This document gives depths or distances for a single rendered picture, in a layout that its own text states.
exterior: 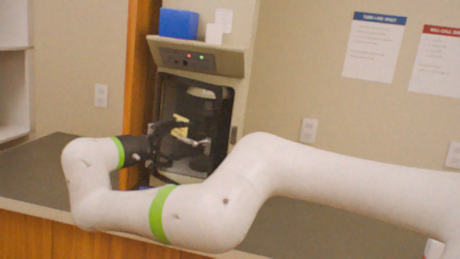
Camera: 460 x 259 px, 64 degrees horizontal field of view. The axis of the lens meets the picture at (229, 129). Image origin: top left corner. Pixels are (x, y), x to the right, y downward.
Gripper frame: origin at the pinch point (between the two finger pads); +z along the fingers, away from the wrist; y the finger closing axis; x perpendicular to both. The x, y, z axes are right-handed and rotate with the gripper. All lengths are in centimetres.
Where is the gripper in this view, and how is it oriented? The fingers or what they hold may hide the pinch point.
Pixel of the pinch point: (184, 139)
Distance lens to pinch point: 120.3
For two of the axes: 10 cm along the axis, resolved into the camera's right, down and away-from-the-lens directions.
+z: 6.3, -1.2, 7.6
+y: 1.3, -9.6, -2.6
